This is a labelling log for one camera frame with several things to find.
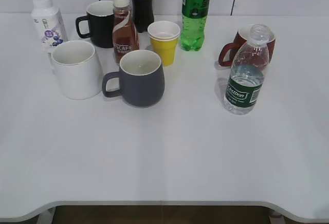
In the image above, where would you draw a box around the clear water bottle green label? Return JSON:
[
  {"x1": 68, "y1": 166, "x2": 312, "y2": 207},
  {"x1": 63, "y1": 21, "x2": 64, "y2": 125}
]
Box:
[{"x1": 224, "y1": 24, "x2": 270, "y2": 115}]

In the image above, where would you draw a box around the large white ceramic mug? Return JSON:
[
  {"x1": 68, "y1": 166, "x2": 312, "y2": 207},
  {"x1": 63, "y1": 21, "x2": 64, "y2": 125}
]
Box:
[{"x1": 51, "y1": 40, "x2": 103, "y2": 100}]

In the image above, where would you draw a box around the dark grey ceramic mug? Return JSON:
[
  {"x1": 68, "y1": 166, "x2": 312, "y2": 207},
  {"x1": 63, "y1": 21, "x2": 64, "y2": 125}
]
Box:
[{"x1": 102, "y1": 50, "x2": 165, "y2": 107}]

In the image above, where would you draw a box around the red-brown ceramic mug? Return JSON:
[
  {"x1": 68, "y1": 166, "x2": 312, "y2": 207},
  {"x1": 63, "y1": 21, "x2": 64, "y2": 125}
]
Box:
[{"x1": 218, "y1": 25, "x2": 276, "y2": 71}]

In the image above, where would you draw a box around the black ceramic mug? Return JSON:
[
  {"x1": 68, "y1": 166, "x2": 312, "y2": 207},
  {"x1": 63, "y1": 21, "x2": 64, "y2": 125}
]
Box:
[{"x1": 75, "y1": 1, "x2": 115, "y2": 48}]

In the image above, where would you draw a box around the yellow paper cup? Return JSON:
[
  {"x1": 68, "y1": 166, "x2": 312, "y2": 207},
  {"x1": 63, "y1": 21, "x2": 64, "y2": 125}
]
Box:
[{"x1": 150, "y1": 37, "x2": 178, "y2": 66}]

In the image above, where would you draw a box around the white paper cup stacked inside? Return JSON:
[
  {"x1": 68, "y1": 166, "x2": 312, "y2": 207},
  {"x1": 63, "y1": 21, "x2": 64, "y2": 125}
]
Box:
[{"x1": 147, "y1": 21, "x2": 180, "y2": 41}]

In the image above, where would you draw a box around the brown coffee drink bottle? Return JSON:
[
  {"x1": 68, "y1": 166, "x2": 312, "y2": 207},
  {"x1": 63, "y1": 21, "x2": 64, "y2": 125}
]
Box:
[{"x1": 113, "y1": 0, "x2": 140, "y2": 64}]

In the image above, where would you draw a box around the green soda bottle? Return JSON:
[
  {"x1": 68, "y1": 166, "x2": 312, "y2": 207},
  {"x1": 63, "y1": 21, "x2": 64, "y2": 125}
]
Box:
[{"x1": 180, "y1": 0, "x2": 210, "y2": 51}]

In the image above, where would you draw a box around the dark cola bottle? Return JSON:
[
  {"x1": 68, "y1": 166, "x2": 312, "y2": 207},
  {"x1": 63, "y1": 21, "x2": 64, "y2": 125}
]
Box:
[{"x1": 132, "y1": 0, "x2": 154, "y2": 33}]

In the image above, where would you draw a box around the white yogurt drink bottle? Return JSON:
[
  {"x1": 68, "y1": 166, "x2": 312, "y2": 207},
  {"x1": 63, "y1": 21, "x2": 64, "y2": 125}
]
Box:
[{"x1": 31, "y1": 0, "x2": 68, "y2": 53}]

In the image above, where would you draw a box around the white table leg frame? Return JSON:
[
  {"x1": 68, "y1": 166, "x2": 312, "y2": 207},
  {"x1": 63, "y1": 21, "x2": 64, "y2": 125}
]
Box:
[{"x1": 36, "y1": 207, "x2": 56, "y2": 224}]

